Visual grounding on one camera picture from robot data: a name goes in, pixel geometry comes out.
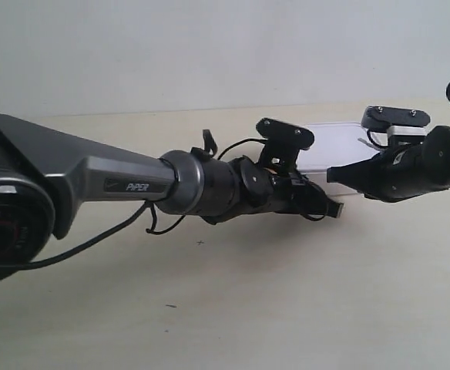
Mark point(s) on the white lidded plastic container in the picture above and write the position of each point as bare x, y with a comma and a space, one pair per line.
335, 145

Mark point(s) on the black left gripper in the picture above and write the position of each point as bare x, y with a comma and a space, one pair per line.
297, 195

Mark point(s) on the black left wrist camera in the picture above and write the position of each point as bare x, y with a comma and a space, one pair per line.
283, 142

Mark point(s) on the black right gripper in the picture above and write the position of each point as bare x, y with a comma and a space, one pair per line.
391, 176

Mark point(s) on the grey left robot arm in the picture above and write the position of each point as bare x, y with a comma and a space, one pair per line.
46, 175

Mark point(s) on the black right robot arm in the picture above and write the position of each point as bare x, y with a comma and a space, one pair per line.
435, 158

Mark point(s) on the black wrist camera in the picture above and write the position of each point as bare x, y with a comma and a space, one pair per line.
283, 142
401, 126

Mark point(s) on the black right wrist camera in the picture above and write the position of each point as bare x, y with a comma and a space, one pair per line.
401, 126

